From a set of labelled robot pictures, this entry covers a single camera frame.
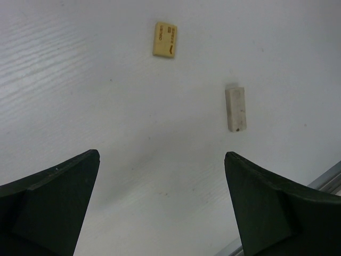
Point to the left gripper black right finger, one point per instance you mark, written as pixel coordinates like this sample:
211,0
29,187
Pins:
233,170

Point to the small yellow eraser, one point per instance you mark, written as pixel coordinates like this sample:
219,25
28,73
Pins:
164,43

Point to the beige eraser stick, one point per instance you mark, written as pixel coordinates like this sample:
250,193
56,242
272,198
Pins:
236,109

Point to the aluminium rail front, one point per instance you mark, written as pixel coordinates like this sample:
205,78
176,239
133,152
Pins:
285,217

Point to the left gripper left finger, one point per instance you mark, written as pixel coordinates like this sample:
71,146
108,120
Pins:
43,214

